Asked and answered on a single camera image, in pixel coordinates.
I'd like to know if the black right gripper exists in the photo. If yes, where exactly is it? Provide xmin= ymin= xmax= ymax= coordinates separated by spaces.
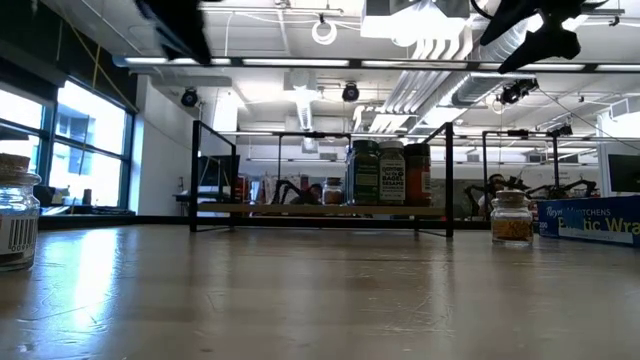
xmin=479 ymin=0 xmax=609 ymax=75

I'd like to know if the black lid spice jar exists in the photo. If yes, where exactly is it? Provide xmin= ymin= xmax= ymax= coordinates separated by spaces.
xmin=403 ymin=143 xmax=433 ymax=208

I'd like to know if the white lid bagel seasoning jar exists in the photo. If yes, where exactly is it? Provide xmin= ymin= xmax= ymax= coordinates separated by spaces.
xmin=378 ymin=140 xmax=407 ymax=206

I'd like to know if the green lid oregano jar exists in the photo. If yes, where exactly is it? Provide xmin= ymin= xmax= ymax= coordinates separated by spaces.
xmin=351 ymin=139 xmax=381 ymax=206

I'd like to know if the small cork lid glass jar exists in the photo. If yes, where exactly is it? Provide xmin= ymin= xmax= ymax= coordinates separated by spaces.
xmin=322 ymin=177 xmax=345 ymax=206
xmin=489 ymin=188 xmax=535 ymax=247
xmin=0 ymin=153 xmax=43 ymax=275

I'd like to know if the black track light cluster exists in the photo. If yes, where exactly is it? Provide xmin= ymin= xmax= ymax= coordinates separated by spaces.
xmin=497 ymin=77 xmax=540 ymax=106

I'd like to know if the white air vent unit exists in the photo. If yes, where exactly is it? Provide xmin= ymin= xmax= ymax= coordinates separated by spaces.
xmin=607 ymin=97 xmax=640 ymax=124

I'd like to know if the person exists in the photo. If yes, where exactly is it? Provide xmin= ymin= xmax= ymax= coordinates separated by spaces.
xmin=474 ymin=173 xmax=507 ymax=220

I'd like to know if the black monitor screen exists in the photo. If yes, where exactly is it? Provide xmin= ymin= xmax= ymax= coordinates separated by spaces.
xmin=607 ymin=153 xmax=640 ymax=194

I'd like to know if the blue plastic wrap box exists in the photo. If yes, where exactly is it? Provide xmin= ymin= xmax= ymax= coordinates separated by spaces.
xmin=537 ymin=194 xmax=640 ymax=248

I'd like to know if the overhead LED light bar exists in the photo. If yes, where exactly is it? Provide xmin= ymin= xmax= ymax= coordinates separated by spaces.
xmin=112 ymin=54 xmax=640 ymax=72

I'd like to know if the red background cabinet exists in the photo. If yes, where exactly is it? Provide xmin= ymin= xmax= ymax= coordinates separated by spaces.
xmin=234 ymin=174 xmax=252 ymax=204

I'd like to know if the dark background monitor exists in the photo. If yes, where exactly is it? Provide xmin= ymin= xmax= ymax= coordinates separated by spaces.
xmin=198 ymin=154 xmax=241 ymax=190

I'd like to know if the large window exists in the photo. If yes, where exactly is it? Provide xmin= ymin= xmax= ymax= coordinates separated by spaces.
xmin=0 ymin=74 xmax=136 ymax=214

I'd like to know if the silver ventilation duct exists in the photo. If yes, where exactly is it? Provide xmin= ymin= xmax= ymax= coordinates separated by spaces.
xmin=349 ymin=0 xmax=596 ymax=136

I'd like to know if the black background stand frame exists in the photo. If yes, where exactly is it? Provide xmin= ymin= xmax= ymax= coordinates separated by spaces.
xmin=482 ymin=127 xmax=575 ymax=221

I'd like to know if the white cable coil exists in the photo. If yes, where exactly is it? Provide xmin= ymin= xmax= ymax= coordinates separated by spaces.
xmin=310 ymin=18 xmax=339 ymax=46

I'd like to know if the black wire spice rack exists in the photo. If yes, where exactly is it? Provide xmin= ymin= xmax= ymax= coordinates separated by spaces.
xmin=188 ymin=119 xmax=455 ymax=239

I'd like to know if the black metal table frame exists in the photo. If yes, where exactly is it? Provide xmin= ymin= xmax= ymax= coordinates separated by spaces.
xmin=38 ymin=213 xmax=492 ymax=232

